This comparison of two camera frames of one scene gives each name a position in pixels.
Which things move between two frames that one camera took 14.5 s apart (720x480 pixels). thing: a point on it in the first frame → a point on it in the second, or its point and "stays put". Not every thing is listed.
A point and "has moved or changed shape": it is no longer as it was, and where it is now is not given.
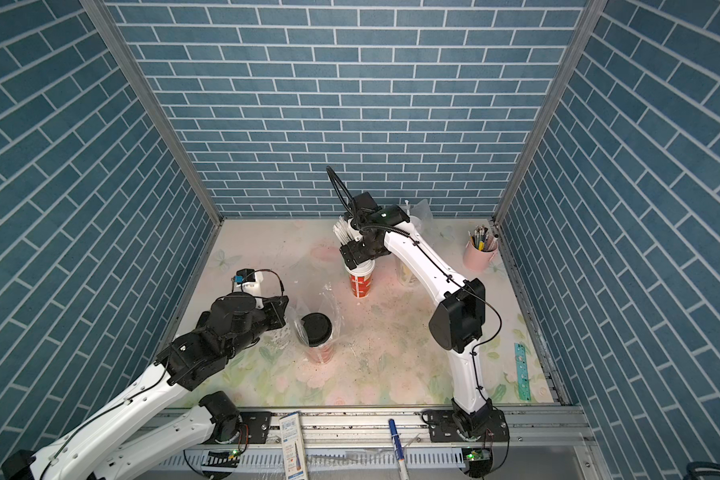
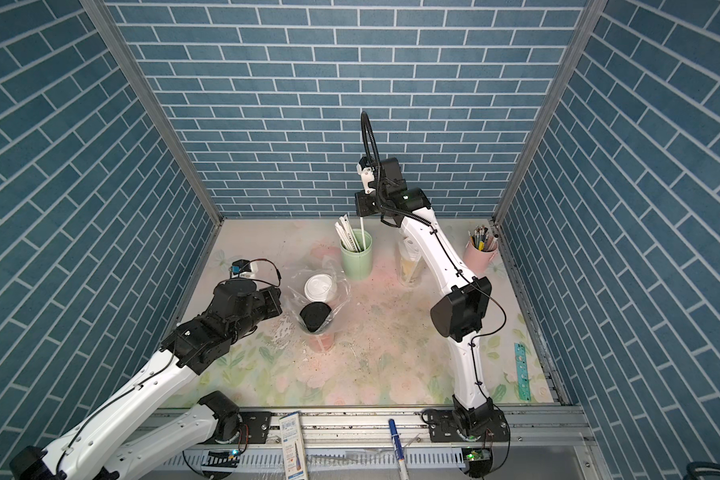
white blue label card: x=292 y=437 stays put
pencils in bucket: x=481 y=240 stays put
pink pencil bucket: x=478 y=260 stays put
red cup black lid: x=317 y=330 has moved or changed shape
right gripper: x=352 y=249 → x=362 y=202
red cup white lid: x=360 y=277 → x=318 y=288
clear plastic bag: x=318 y=319 has moved or changed shape
